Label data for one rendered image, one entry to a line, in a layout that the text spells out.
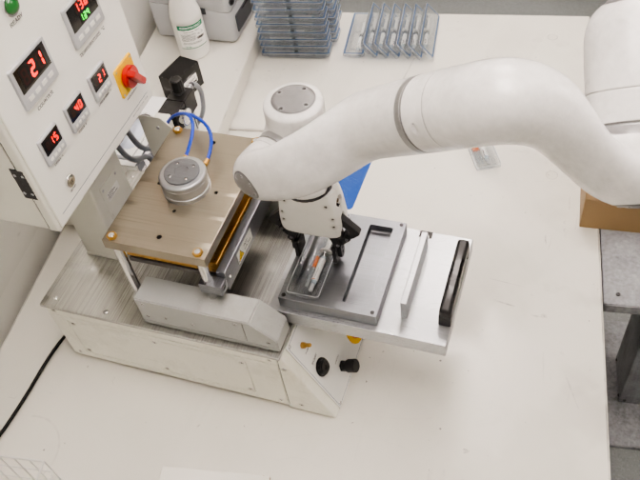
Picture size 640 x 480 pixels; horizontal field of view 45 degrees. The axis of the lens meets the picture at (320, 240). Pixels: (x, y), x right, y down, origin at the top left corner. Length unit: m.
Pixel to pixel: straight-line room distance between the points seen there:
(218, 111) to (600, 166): 1.23
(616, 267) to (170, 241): 0.87
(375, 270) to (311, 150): 0.38
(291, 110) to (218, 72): 1.01
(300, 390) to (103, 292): 0.39
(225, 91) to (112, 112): 0.70
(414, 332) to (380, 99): 0.45
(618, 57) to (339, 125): 0.32
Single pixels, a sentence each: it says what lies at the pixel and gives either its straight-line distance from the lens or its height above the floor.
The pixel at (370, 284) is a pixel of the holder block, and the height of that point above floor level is 0.98.
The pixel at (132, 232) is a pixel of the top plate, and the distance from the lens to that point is 1.25.
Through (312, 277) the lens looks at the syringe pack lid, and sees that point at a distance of 1.26.
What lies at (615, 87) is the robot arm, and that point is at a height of 1.46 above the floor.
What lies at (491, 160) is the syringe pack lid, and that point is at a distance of 1.75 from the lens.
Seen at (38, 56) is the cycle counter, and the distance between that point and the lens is 1.14.
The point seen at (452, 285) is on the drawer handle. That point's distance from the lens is 1.23.
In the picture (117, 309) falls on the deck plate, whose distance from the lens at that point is 1.40.
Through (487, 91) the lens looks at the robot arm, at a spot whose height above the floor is 1.50.
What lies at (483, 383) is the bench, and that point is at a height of 0.75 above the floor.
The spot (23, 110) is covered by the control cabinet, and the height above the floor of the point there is 1.36.
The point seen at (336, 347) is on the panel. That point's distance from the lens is 1.40.
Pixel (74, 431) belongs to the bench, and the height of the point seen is 0.75.
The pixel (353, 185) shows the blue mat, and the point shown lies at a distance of 1.74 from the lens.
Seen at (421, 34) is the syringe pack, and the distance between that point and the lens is 2.05.
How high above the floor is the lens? 2.00
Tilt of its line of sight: 50 degrees down
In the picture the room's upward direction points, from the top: 10 degrees counter-clockwise
